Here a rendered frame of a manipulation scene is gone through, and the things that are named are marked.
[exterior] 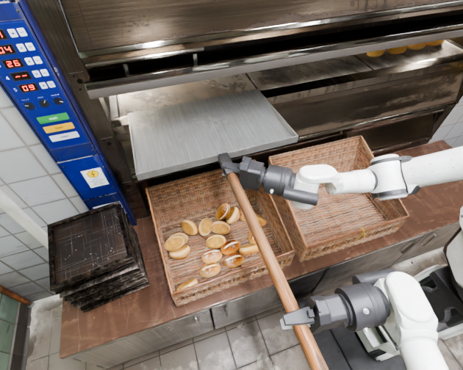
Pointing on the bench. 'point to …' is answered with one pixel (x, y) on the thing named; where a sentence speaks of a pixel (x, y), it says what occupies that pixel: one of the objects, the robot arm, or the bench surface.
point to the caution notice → (95, 177)
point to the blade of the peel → (204, 132)
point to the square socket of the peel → (225, 161)
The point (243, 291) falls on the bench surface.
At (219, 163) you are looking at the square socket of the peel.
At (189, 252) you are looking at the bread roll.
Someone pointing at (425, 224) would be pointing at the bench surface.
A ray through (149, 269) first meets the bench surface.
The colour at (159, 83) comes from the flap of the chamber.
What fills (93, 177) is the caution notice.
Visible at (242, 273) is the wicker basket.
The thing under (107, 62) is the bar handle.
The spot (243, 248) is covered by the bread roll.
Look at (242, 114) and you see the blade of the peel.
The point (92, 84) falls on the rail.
